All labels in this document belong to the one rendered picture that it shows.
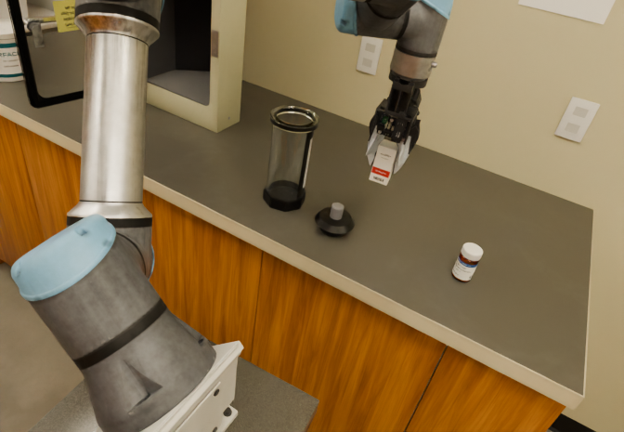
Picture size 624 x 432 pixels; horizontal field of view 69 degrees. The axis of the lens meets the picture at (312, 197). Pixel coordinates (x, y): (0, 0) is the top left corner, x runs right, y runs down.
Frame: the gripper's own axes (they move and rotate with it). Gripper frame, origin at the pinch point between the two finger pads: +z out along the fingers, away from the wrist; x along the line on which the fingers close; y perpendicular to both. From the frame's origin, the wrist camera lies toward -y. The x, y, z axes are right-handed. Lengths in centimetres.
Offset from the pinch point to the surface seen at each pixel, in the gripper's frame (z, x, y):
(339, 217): 14.4, -5.7, 4.8
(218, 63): -2, -53, -20
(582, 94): -11, 40, -51
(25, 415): 114, -87, 35
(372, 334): 33.3, 10.1, 15.7
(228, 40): -7, -52, -23
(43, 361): 114, -98, 18
